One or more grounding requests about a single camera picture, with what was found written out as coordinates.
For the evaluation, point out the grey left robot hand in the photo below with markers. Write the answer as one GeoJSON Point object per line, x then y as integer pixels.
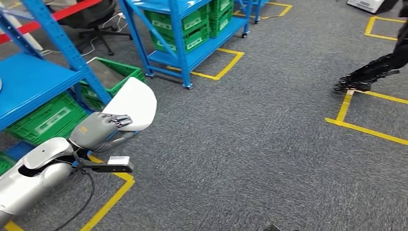
{"type": "Point", "coordinates": [92, 130]}

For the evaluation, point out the white curved plastic part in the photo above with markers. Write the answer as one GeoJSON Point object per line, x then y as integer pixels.
{"type": "Point", "coordinates": [134, 102]}

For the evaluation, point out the blue metal shelf rack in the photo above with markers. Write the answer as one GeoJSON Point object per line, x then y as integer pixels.
{"type": "Point", "coordinates": [204, 47]}
{"type": "Point", "coordinates": [256, 12]}
{"type": "Point", "coordinates": [32, 79]}

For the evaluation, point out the grey flat board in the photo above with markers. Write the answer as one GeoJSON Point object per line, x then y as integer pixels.
{"type": "Point", "coordinates": [105, 75]}

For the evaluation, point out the white desk panel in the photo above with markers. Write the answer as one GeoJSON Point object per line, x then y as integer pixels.
{"type": "Point", "coordinates": [32, 39]}

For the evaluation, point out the black office chair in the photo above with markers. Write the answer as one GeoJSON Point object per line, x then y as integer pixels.
{"type": "Point", "coordinates": [89, 12]}

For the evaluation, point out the long red barrier belt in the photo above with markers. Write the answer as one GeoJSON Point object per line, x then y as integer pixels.
{"type": "Point", "coordinates": [19, 33]}

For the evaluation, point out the white grey equipment case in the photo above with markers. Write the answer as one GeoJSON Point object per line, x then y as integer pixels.
{"type": "Point", "coordinates": [366, 3]}

